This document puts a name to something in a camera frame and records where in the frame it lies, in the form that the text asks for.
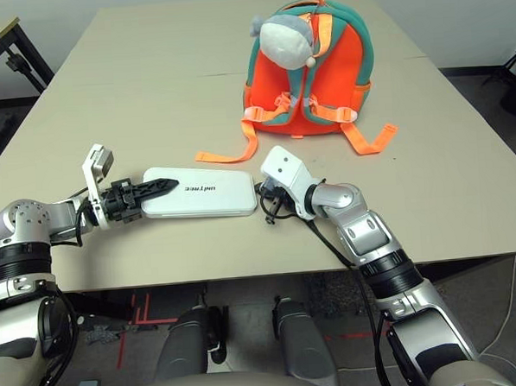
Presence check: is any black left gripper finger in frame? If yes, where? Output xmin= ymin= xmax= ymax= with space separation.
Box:
xmin=129 ymin=175 xmax=182 ymax=202

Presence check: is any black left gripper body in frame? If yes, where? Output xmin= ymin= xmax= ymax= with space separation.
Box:
xmin=92 ymin=175 xmax=146 ymax=227

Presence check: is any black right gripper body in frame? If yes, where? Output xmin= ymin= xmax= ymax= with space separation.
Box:
xmin=264 ymin=180 xmax=303 ymax=223

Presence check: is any white Unitree box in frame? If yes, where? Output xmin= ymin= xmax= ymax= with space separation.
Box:
xmin=137 ymin=161 xmax=259 ymax=223

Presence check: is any orange teal backpack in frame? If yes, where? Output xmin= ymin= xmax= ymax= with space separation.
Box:
xmin=187 ymin=0 xmax=400 ymax=166

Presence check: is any dark speckled rug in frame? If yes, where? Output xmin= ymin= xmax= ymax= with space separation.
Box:
xmin=303 ymin=269 xmax=378 ymax=320

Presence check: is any grey robot right leg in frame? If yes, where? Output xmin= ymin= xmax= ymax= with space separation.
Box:
xmin=270 ymin=294 xmax=341 ymax=386

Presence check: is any grey robot leg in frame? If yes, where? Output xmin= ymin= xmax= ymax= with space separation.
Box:
xmin=153 ymin=305 xmax=232 ymax=379
xmin=270 ymin=294 xmax=341 ymax=386

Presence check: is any grey crumpled cloth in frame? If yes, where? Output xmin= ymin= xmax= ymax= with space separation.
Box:
xmin=83 ymin=323 xmax=135 ymax=346

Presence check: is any grey robot left leg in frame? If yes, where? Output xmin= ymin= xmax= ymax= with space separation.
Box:
xmin=153 ymin=305 xmax=232 ymax=379

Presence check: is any black tripod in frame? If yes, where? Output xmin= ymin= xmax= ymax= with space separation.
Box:
xmin=479 ymin=43 xmax=516 ymax=88

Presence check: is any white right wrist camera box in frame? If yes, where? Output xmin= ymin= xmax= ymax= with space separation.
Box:
xmin=258 ymin=143 xmax=326 ymax=223

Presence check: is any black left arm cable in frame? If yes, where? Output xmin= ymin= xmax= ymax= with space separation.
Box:
xmin=23 ymin=187 xmax=105 ymax=386

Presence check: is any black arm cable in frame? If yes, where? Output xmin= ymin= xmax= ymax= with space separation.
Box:
xmin=257 ymin=186 xmax=394 ymax=386
xmin=23 ymin=187 xmax=105 ymax=386

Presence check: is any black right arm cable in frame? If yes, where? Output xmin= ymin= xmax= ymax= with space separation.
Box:
xmin=257 ymin=186 xmax=394 ymax=386

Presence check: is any grey white plush keychain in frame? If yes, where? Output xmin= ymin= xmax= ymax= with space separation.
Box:
xmin=248 ymin=11 xmax=321 ymax=73

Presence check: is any white floor cable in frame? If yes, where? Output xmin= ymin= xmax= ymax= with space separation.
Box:
xmin=473 ymin=255 xmax=516 ymax=372

